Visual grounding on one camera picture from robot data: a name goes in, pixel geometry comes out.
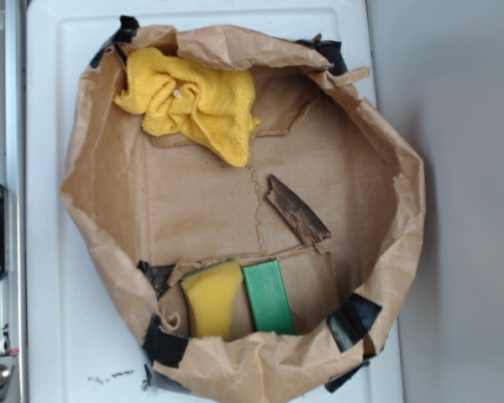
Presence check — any white plastic tray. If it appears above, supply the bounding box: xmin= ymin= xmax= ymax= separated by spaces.
xmin=25 ymin=1 xmax=371 ymax=402

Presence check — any yellow terry cloth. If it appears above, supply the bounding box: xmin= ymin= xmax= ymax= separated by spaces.
xmin=114 ymin=47 xmax=260 ymax=167

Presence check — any brown paper bag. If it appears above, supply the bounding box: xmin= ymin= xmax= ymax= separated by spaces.
xmin=60 ymin=18 xmax=426 ymax=402

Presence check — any dark brown wood chip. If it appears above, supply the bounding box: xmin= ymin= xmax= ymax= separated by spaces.
xmin=266 ymin=175 xmax=332 ymax=246

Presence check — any metal frame rail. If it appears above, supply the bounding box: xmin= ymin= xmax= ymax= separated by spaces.
xmin=0 ymin=1 xmax=29 ymax=402

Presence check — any green rectangular block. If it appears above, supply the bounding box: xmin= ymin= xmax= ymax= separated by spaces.
xmin=242 ymin=260 xmax=296 ymax=335

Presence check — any yellow sponge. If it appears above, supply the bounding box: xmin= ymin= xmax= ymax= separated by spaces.
xmin=181 ymin=260 xmax=244 ymax=341

